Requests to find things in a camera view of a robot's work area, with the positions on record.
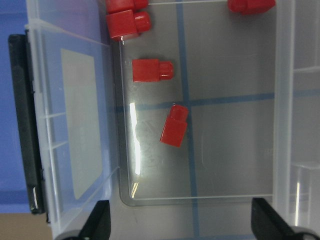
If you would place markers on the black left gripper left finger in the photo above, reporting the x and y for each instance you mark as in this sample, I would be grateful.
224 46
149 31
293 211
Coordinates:
98 224

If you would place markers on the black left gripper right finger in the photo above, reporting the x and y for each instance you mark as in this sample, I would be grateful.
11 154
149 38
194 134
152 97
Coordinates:
267 224

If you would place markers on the red block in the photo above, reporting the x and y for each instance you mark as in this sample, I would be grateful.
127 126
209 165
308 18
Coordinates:
151 70
175 126
250 7
127 24

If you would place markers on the blue plastic tray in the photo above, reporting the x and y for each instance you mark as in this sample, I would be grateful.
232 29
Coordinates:
13 192

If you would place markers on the clear plastic storage box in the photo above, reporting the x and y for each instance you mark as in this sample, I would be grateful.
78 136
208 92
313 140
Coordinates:
251 84

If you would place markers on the red block by corner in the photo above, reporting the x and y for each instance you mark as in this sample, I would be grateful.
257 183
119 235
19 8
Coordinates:
127 24

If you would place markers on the red block upper corner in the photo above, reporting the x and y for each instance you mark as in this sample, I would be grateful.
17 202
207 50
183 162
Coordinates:
115 6

